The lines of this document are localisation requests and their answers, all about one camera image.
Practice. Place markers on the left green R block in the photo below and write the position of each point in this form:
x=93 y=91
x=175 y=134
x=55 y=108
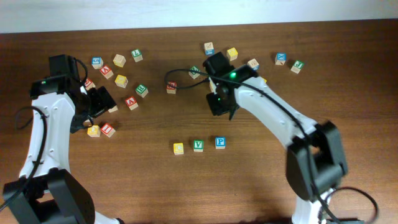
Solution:
x=142 y=90

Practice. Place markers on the yellow O block middle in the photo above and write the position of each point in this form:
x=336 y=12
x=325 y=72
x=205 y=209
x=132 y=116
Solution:
x=115 y=108

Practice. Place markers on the yellow cluster block upper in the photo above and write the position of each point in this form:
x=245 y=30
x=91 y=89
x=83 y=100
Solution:
x=211 y=86

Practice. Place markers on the yellow C block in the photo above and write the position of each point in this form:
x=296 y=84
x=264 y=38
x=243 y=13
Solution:
x=178 y=148

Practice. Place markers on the yellow o block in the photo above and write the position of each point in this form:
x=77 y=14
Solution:
x=94 y=131
x=115 y=108

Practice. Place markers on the green L block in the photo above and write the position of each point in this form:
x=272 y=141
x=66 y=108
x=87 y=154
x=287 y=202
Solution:
x=137 y=55

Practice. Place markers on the wooden block blue edge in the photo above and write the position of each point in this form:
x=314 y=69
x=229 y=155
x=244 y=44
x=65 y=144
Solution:
x=253 y=64

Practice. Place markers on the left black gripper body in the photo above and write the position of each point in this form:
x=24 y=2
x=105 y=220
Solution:
x=83 y=117

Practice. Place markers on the yellow O block lower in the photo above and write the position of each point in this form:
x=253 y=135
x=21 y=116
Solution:
x=94 y=131

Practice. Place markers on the blue X block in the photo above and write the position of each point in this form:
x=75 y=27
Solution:
x=280 y=58

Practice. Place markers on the red I block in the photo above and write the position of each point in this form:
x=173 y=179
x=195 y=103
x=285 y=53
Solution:
x=108 y=130

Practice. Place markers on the green J block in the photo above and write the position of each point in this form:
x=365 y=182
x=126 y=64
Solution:
x=297 y=66

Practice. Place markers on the lower red A block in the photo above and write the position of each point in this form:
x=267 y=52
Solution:
x=131 y=103

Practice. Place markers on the green Z block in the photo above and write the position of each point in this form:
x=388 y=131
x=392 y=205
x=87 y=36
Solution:
x=194 y=72

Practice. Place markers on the top yellow block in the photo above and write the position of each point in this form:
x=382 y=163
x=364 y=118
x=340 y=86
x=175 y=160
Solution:
x=232 y=54

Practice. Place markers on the blue P block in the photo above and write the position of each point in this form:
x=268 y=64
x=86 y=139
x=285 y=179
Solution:
x=220 y=142

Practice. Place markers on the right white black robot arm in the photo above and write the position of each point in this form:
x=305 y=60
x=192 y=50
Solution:
x=315 y=162

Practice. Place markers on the red 9 block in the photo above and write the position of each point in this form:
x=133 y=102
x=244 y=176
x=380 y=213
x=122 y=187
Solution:
x=89 y=84

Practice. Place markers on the upper left yellow block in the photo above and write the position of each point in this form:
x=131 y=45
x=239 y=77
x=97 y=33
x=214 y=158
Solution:
x=121 y=81

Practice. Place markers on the upper red A block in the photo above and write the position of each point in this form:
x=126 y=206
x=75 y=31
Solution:
x=106 y=71

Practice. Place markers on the blue 5 block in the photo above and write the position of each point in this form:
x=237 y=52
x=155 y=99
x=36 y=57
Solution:
x=97 y=62

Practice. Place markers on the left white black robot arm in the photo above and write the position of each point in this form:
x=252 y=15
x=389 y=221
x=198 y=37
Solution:
x=45 y=191

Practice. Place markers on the plain wooden yellow block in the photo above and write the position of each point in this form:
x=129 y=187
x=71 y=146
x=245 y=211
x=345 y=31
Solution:
x=119 y=60

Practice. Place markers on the green V block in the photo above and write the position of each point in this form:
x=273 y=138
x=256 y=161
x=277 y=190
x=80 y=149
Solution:
x=198 y=145

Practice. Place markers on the wooden block blue side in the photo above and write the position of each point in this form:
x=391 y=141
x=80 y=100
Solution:
x=209 y=48

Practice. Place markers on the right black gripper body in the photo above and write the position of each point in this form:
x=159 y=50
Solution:
x=222 y=109

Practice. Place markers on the red O block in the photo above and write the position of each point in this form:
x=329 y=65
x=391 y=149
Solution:
x=171 y=88

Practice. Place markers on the red a block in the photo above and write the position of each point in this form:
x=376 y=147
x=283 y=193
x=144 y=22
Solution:
x=106 y=71
x=131 y=103

